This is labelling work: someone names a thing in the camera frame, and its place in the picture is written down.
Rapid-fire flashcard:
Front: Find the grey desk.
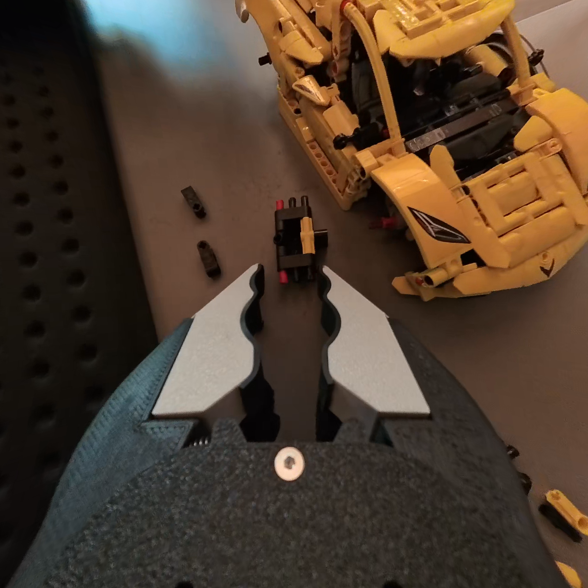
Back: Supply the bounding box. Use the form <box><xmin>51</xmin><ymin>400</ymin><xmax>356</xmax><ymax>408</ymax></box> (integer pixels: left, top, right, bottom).
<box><xmin>96</xmin><ymin>0</ymin><xmax>588</xmax><ymax>588</ymax></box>

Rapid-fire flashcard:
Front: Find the black connector brick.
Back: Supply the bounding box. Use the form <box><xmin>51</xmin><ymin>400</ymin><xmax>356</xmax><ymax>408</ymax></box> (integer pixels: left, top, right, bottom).
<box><xmin>197</xmin><ymin>240</ymin><xmax>222</xmax><ymax>280</ymax></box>
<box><xmin>180</xmin><ymin>186</ymin><xmax>207</xmax><ymax>220</ymax></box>

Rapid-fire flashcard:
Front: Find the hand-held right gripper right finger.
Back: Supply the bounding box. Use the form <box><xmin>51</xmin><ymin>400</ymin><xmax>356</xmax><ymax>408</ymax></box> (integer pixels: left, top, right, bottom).
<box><xmin>315</xmin><ymin>266</ymin><xmax>432</xmax><ymax>444</ymax></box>

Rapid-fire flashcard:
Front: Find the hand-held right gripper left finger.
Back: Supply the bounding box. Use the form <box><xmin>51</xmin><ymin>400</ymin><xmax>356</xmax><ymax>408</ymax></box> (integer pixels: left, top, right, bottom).
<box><xmin>152</xmin><ymin>264</ymin><xmax>281</xmax><ymax>444</ymax></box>

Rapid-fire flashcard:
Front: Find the small black yellow brick assembly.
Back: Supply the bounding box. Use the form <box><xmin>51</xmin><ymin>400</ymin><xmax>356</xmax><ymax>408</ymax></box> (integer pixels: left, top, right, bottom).
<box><xmin>273</xmin><ymin>196</ymin><xmax>330</xmax><ymax>284</ymax></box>

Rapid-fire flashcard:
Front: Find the yellow toy brick car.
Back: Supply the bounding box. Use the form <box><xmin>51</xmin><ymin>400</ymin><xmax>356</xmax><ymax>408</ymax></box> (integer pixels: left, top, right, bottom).
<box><xmin>235</xmin><ymin>0</ymin><xmax>588</xmax><ymax>302</ymax></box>

